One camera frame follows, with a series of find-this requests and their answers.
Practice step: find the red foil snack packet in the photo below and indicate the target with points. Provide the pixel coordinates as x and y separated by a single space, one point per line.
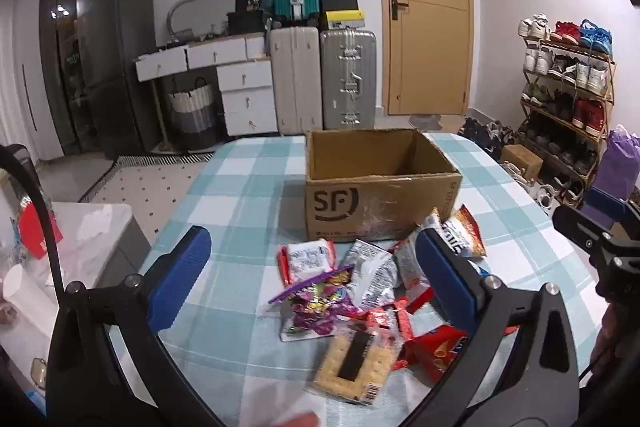
387 319

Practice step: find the patterned striped-border rug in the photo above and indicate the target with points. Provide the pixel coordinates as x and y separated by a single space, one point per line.
150 159

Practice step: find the wooden door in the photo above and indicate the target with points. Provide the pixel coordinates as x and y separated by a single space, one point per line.
430 32

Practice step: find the black storage box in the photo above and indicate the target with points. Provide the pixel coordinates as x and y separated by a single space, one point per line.
246 23

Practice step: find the white side table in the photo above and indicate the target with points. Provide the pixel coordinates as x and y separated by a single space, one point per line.
107 257

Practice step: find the purple gift bag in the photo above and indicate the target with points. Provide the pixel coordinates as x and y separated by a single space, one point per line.
617 167

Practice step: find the white paper cup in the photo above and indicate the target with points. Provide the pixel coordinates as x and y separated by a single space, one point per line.
25 302

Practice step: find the small red white snack packet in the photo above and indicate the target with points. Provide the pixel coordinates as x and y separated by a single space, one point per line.
307 259

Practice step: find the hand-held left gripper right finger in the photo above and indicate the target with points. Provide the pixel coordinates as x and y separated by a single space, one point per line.
445 279

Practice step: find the plain black shoe box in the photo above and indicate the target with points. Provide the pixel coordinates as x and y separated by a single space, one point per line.
339 3

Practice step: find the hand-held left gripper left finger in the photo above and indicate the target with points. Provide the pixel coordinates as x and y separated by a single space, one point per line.
184 269

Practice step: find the silver purple snack packet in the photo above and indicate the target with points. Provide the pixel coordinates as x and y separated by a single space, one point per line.
372 272

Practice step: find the orange noodle snack packet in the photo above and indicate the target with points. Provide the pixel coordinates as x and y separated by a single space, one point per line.
465 232

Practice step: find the grey refrigerator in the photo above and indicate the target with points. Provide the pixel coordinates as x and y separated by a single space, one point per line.
117 67

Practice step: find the shoe rack with shoes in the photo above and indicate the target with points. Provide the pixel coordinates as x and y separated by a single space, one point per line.
580 77

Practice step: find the wooden shoe rack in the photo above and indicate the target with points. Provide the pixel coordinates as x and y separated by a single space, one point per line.
607 107

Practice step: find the silver suitcase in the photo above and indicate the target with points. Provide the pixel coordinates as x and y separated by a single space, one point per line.
347 77

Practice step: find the purple candy packet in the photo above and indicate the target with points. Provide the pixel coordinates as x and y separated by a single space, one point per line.
315 307

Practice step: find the crumpled white tissue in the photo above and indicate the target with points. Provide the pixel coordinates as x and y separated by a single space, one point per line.
95 222

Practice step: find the cream suitcase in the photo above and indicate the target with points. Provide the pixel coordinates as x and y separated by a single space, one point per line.
295 82

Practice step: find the yellow black shoe box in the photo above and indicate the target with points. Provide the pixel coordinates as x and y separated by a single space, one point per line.
344 19

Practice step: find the small closed cardboard box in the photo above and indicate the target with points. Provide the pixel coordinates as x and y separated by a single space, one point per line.
521 162

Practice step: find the white wardrobe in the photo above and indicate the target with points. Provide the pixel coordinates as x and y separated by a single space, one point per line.
25 82

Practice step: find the white drawer cabinet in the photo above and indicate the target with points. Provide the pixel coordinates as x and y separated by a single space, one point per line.
245 77

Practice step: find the pile of loose shoes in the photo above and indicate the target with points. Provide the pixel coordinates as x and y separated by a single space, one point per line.
480 134

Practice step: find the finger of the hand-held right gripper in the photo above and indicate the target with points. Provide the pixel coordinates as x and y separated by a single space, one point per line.
605 203
580 224

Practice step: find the dark glass cabinet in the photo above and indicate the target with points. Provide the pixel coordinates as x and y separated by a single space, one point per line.
62 57

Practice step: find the clear cracker sandwich packet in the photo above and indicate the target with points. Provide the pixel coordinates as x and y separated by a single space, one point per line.
350 362

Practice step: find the grey door mat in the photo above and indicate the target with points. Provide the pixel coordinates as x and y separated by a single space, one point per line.
426 122

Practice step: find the red carton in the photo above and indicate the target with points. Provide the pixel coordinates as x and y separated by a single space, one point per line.
35 232

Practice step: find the orange red chip packet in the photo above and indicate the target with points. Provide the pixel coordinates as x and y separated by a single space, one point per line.
435 352

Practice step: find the oval grey-framed mirror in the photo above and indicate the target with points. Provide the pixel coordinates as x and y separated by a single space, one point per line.
172 14

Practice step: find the white red fries snack packet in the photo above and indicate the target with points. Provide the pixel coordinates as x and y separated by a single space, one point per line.
407 262

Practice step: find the blue cookie packet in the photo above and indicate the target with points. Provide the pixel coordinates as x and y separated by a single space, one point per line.
475 267

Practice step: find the woven laundry basket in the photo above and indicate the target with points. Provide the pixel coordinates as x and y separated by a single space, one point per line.
192 117

